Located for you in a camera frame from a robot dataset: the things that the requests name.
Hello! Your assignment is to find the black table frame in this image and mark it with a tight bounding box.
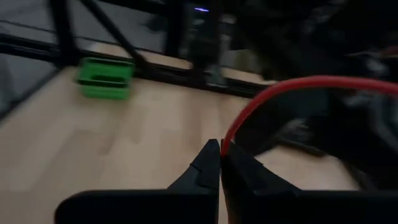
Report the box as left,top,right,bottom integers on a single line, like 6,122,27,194
0,0,277,99

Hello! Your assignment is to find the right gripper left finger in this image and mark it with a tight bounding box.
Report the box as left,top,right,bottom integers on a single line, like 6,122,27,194
54,138,221,224

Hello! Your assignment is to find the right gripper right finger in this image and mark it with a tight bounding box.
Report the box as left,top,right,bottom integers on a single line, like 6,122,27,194
220,140,398,224

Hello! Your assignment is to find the red cord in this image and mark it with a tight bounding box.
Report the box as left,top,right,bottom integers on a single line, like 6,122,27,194
220,75,398,157

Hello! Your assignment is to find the green plastic bin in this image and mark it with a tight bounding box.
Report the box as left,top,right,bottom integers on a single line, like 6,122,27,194
74,57,136,101

